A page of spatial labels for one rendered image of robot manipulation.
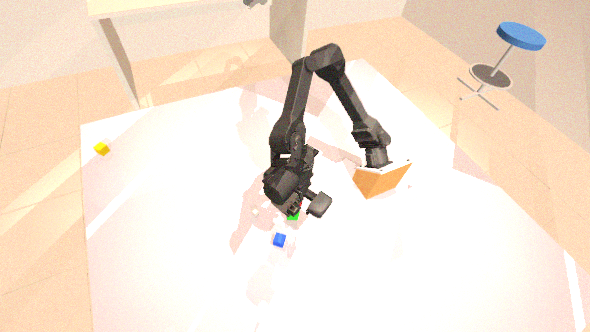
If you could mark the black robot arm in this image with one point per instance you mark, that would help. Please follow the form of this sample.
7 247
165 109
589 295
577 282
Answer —
289 132

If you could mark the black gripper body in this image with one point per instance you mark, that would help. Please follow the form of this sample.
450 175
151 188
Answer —
319 202

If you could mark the light blue block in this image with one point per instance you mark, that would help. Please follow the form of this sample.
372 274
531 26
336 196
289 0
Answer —
279 240

